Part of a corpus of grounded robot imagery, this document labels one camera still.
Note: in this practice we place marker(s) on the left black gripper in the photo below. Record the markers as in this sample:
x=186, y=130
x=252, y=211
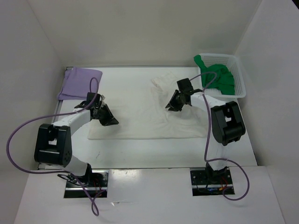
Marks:
x=112, y=121

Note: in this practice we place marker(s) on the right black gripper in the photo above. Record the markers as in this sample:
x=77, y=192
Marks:
x=172, y=102

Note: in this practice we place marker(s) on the white t shirt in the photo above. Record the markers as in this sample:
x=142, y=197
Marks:
x=142, y=114

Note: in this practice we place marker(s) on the purple t shirt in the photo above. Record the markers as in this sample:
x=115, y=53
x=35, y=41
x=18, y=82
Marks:
x=76, y=83

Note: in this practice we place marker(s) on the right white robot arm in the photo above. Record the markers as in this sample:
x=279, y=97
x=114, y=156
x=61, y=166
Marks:
x=225, y=124

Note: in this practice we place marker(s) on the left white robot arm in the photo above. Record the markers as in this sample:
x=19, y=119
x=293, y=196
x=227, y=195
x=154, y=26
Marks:
x=54, y=146

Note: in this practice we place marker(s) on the green t shirt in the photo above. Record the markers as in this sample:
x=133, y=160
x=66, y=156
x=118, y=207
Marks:
x=216, y=76

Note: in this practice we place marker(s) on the white plastic basket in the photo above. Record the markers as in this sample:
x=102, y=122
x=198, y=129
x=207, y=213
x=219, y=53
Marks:
x=232, y=63

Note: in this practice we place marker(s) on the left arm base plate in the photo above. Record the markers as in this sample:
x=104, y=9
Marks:
x=96, y=188

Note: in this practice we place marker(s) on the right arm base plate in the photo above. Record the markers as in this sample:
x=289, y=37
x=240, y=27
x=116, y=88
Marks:
x=202, y=185

